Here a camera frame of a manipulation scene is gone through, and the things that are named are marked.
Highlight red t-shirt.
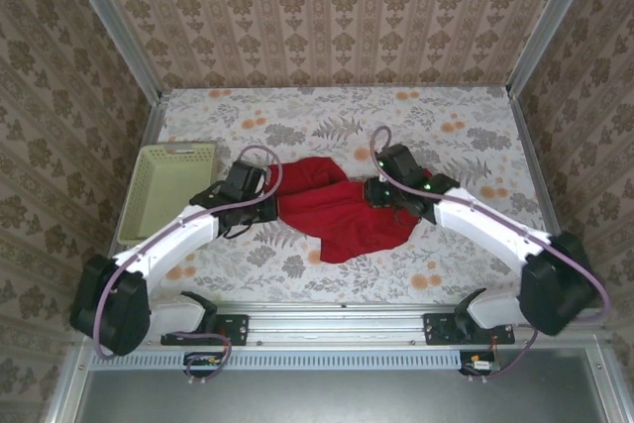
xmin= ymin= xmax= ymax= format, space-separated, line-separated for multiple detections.
xmin=269 ymin=156 xmax=435 ymax=264

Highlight pale green plastic basket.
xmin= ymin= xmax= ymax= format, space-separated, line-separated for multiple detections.
xmin=117 ymin=143 xmax=218 ymax=246

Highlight floral table cloth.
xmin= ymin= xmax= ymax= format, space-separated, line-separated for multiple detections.
xmin=112 ymin=86 xmax=571 ymax=305

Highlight small left connector board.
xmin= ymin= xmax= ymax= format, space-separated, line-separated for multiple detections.
xmin=183 ymin=351 xmax=225 ymax=378

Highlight small connector board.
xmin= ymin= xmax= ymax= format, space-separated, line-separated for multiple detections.
xmin=459 ymin=349 xmax=502 ymax=377
xmin=183 ymin=351 xmax=225 ymax=378

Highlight small right connector board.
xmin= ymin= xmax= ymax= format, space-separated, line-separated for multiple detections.
xmin=459 ymin=349 xmax=502 ymax=377

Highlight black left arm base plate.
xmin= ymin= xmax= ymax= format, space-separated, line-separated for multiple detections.
xmin=159 ymin=313 xmax=250 ymax=347

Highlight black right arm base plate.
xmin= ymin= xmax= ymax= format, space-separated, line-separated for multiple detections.
xmin=423 ymin=312 xmax=516 ymax=347

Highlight aluminium mounting rail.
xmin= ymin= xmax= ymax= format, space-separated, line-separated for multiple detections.
xmin=71 ymin=303 xmax=613 ymax=345

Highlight white slotted cable duct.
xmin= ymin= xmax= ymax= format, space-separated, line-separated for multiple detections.
xmin=89 ymin=349 xmax=465 ymax=370

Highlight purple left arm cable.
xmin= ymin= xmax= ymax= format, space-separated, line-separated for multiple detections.
xmin=92 ymin=144 xmax=285 ymax=384

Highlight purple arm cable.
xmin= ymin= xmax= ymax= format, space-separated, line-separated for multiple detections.
xmin=92 ymin=144 xmax=285 ymax=384
xmin=370 ymin=126 xmax=612 ymax=384

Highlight aluminium frame post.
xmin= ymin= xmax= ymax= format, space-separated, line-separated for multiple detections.
xmin=56 ymin=0 xmax=167 ymax=103
xmin=507 ymin=0 xmax=603 ymax=97

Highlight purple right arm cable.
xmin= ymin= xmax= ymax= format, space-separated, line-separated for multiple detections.
xmin=370 ymin=126 xmax=612 ymax=384

